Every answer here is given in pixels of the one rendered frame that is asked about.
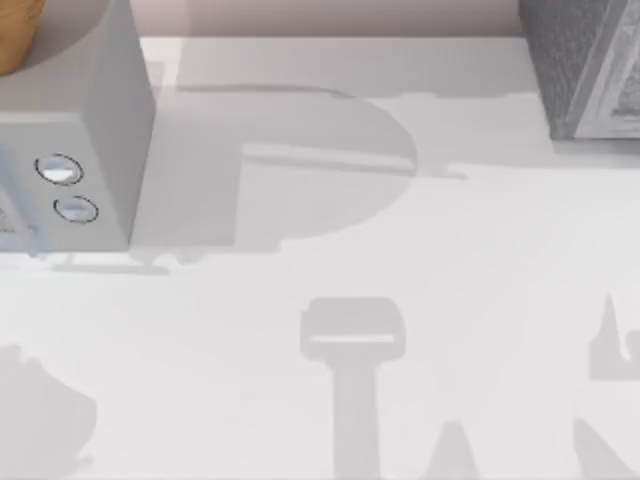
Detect orange bread loaf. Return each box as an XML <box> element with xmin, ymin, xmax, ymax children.
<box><xmin>0</xmin><ymin>0</ymin><xmax>48</xmax><ymax>77</ymax></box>

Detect grey cabinet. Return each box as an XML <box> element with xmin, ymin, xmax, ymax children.
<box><xmin>517</xmin><ymin>0</ymin><xmax>640</xmax><ymax>143</ymax></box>

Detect pale microwave oven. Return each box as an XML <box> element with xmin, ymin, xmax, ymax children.
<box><xmin>0</xmin><ymin>0</ymin><xmax>157</xmax><ymax>257</ymax></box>

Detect small microwave knob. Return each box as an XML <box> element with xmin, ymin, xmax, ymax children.
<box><xmin>52</xmin><ymin>195</ymin><xmax>100</xmax><ymax>225</ymax></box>

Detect large microwave knob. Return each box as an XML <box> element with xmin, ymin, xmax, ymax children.
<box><xmin>33</xmin><ymin>152</ymin><xmax>85</xmax><ymax>187</ymax></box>

